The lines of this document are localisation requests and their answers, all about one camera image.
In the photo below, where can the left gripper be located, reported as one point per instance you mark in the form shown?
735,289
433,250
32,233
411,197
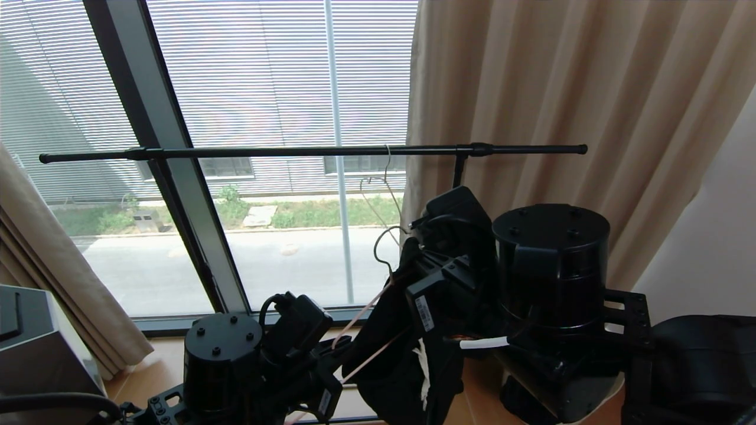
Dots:
322,389

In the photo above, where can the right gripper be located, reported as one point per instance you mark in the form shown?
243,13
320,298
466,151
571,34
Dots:
455,295

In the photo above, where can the black knitted shorts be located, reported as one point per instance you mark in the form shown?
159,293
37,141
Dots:
390,366

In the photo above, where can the pink clothes hanger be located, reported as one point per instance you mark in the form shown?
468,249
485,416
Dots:
363,310
388,154

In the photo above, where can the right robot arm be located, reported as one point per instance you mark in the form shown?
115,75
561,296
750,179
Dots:
549,265

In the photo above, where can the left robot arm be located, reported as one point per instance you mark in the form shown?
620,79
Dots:
221,360

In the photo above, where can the black clothes rack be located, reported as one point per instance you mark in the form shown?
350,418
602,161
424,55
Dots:
295,151

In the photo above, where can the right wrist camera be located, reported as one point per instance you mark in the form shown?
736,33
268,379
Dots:
458,218

